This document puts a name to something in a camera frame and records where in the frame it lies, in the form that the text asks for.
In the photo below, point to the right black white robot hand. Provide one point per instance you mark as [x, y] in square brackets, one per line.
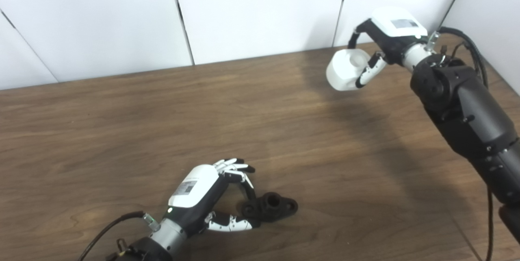
[392, 39]

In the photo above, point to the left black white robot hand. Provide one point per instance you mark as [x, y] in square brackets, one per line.
[195, 188]

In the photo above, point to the round white plastic piece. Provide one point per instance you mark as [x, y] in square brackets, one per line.
[341, 72]

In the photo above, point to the black flanged holder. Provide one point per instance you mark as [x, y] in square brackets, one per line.
[280, 210]

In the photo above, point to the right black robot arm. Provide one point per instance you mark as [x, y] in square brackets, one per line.
[471, 110]

